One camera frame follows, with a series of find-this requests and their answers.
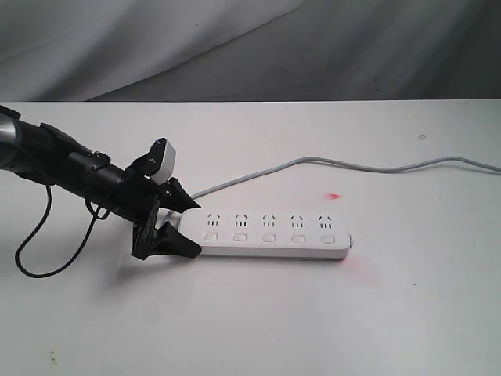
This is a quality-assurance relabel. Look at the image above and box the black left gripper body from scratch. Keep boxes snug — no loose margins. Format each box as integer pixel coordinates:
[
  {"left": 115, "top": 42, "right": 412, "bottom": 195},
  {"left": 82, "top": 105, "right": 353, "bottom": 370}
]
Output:
[{"left": 102, "top": 172, "right": 170, "bottom": 260}]

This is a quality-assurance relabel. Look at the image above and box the white five-outlet power strip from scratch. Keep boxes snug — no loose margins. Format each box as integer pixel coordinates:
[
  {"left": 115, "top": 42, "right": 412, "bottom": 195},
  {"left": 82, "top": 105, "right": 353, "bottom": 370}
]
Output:
[{"left": 178, "top": 208, "right": 353, "bottom": 260}]

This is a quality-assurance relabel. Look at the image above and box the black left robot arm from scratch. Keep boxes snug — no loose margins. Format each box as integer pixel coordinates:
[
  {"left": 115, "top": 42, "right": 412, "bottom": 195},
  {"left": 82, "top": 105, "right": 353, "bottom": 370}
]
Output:
[{"left": 1, "top": 107, "right": 201, "bottom": 260}]

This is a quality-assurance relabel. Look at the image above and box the grey backdrop cloth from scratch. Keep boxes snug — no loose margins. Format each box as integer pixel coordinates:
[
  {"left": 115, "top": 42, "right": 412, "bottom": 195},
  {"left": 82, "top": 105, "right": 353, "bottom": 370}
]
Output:
[{"left": 1, "top": 1, "right": 500, "bottom": 102}]

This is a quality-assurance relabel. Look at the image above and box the grey power cord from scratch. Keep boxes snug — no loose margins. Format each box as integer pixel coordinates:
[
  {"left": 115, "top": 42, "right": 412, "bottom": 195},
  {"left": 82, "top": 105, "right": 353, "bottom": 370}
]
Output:
[{"left": 162, "top": 155, "right": 501, "bottom": 224}]

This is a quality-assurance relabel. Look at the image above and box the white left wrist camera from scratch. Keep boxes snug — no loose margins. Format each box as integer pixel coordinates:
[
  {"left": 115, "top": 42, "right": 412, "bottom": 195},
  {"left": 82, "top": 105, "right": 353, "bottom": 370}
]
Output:
[{"left": 132, "top": 138, "right": 176, "bottom": 185}]

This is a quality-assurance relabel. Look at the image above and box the black left camera cable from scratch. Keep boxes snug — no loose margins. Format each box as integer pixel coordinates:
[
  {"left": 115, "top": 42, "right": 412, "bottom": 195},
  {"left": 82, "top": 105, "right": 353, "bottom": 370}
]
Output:
[{"left": 14, "top": 156, "right": 130, "bottom": 278}]

